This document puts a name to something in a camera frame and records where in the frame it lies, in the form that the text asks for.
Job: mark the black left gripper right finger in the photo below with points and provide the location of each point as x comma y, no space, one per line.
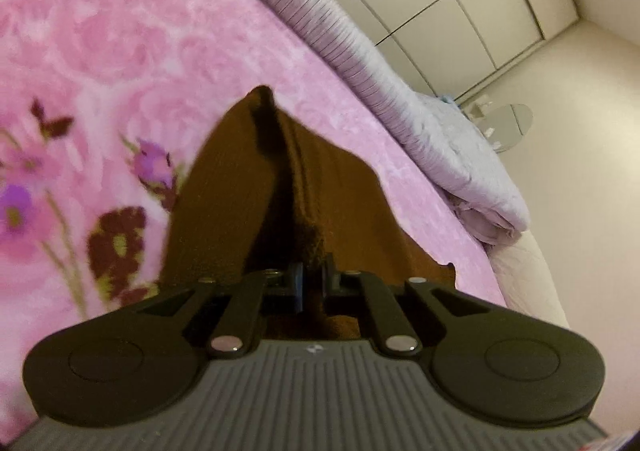
489,361

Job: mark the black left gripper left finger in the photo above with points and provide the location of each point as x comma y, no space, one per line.
131,363

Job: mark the brown knitted garment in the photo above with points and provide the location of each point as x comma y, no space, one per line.
266,193

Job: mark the lilac rolled quilt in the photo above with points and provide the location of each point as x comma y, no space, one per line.
447,147

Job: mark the pink floral blanket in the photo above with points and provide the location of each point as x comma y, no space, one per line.
104,105

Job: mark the cream bed frame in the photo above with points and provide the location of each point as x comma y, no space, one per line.
525,279

